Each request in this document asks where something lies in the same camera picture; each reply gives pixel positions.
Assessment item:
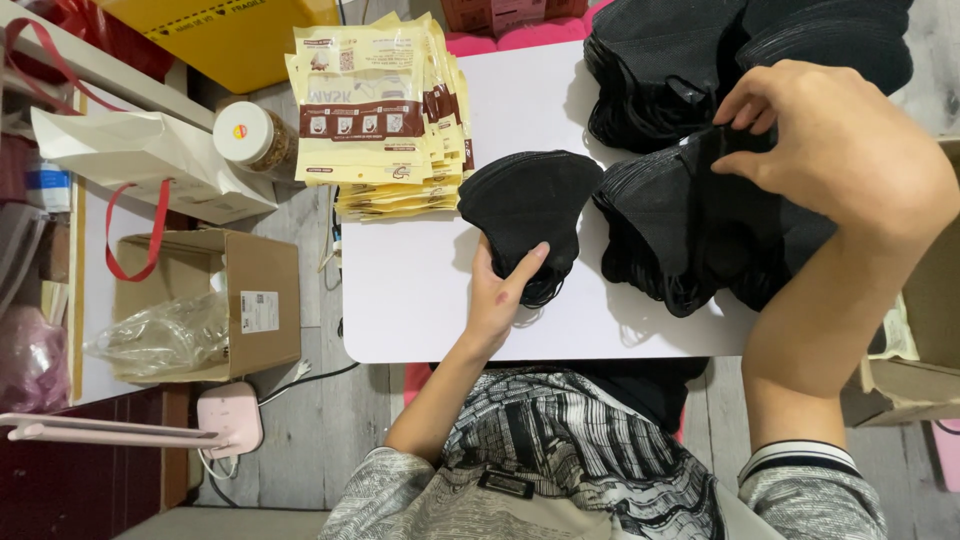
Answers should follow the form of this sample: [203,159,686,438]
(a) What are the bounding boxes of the glass jar with white lid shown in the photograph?
[213,100,303,183]

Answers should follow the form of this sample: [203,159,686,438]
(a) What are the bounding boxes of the large pile of black masks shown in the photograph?
[592,126,841,319]

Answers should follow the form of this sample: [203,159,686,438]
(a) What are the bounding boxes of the white paper bag red handles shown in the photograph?
[30,107,279,284]

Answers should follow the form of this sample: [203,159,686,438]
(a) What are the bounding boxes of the small bunch of black masks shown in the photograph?
[457,150,606,310]

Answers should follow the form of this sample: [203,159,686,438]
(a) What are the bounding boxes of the open brown cardboard carton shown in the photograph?
[840,135,960,429]

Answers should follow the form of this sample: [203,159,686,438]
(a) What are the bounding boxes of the crumpled clear plastic bag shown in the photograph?
[82,291,231,378]

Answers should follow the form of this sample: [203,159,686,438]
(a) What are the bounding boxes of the pink desk lamp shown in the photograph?
[0,381,265,461]

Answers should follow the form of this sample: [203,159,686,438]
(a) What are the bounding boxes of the bottle with blue label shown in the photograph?
[24,159,74,214]

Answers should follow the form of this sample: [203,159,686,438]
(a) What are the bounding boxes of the person's patterned grey clothing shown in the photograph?
[318,358,891,540]

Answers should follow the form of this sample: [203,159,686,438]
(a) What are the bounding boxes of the pink cushion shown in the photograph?
[445,0,612,59]

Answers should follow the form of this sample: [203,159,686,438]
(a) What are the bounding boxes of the pink plastic bag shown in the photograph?
[0,303,73,415]

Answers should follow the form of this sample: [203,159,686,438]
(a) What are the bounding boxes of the reddish brown carton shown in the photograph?
[438,0,591,39]

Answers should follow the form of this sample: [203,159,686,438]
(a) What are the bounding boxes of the black power cable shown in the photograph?
[258,361,362,408]

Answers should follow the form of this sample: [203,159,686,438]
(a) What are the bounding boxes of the tall heap of black masks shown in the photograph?
[582,0,916,156]

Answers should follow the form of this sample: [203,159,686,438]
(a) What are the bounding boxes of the white lamp cable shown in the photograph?
[196,447,241,482]

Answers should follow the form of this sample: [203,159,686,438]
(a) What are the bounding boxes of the person's right hand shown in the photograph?
[711,60,960,250]

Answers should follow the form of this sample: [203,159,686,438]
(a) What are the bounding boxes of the yellow cardboard box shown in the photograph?
[96,0,343,96]

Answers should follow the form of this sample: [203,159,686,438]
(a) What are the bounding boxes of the stack of yellow mask packets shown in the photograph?
[284,11,477,223]

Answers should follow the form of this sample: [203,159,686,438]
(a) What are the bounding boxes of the person's left hand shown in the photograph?
[463,232,552,354]

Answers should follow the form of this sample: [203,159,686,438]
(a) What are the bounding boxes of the brown cardboard box with label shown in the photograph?
[112,228,303,384]

